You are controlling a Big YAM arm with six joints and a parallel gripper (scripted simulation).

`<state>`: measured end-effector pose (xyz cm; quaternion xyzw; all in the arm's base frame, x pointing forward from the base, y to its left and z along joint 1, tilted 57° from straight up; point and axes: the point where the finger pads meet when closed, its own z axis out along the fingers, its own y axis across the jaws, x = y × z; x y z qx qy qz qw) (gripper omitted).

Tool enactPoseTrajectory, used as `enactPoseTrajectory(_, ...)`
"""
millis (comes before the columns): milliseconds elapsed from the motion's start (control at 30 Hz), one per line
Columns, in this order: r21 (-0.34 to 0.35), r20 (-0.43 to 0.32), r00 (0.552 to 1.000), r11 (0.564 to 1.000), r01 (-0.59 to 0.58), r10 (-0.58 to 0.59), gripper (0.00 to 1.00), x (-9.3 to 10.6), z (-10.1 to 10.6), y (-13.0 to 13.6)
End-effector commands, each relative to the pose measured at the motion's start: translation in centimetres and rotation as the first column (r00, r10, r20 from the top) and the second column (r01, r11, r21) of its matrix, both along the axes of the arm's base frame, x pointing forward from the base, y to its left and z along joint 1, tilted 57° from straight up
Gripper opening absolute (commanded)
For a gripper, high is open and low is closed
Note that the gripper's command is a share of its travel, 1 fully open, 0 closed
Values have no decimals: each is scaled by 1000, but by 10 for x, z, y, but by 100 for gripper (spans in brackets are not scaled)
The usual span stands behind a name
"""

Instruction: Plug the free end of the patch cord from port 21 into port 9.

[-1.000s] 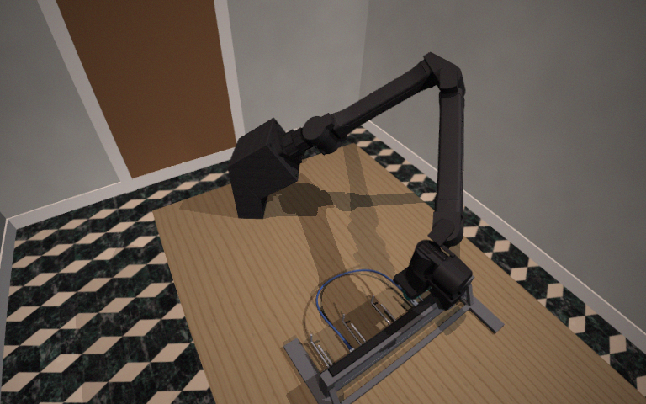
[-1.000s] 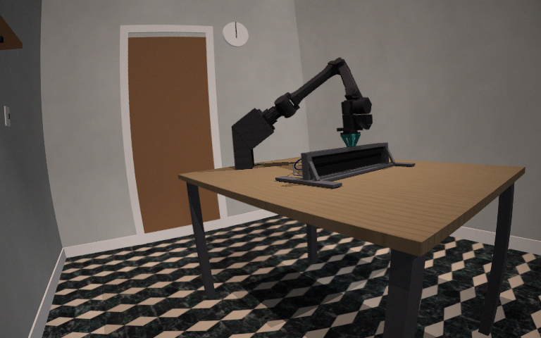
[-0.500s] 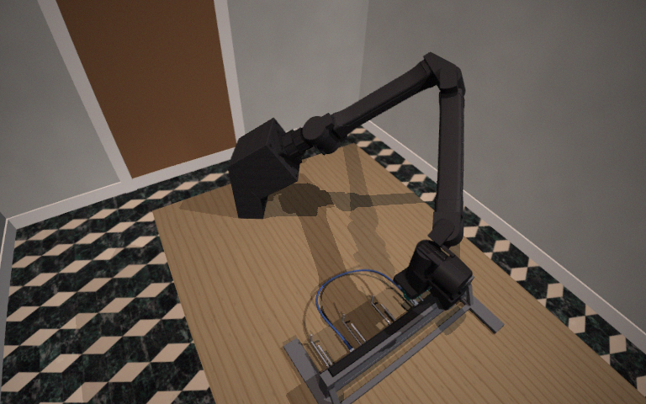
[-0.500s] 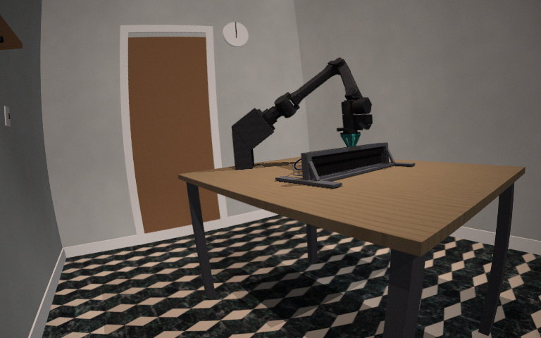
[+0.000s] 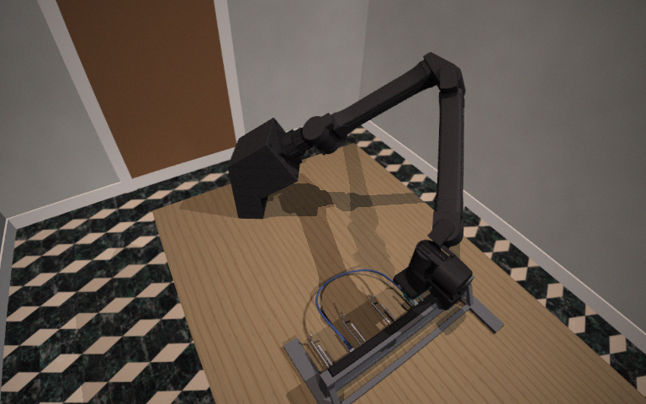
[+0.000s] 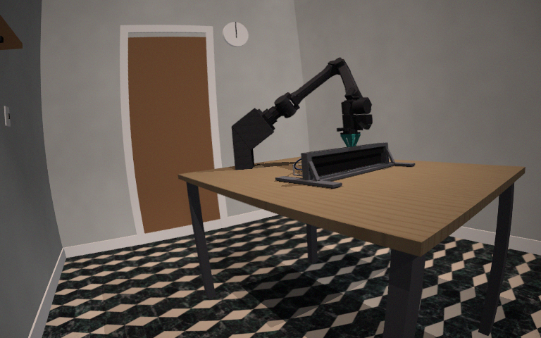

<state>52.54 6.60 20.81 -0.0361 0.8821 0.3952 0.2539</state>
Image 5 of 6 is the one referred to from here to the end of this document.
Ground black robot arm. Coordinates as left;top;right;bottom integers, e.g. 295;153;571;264
273;52;473;311

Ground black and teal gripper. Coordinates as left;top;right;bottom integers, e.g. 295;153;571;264
393;260;432;300

